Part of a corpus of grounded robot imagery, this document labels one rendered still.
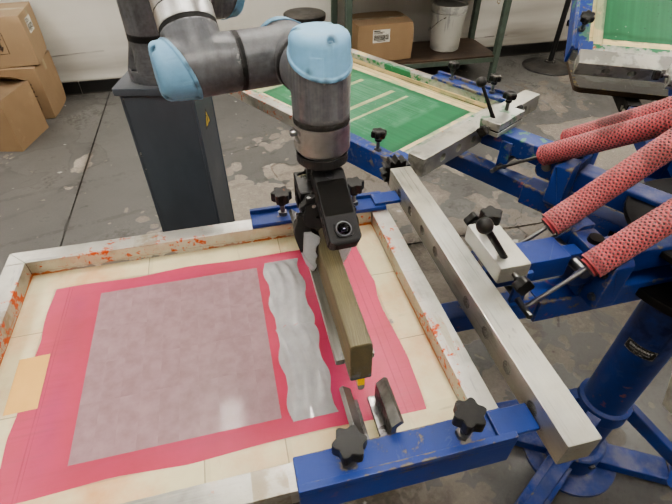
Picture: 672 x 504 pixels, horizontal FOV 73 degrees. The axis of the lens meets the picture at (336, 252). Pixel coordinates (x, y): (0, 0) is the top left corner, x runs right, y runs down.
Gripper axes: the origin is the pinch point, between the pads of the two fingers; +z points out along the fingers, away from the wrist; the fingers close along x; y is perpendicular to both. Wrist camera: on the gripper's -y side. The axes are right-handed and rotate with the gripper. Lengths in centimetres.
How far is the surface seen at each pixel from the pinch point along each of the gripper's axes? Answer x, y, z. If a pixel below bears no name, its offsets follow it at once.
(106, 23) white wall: 97, 380, 56
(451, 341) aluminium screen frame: -18.1, -12.3, 10.0
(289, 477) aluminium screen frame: 11.4, -27.5, 9.9
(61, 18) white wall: 129, 380, 50
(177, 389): 26.5, -8.4, 13.5
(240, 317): 15.5, 4.2, 13.6
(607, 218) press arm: -74, 17, 16
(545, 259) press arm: -40.0, -2.7, 4.9
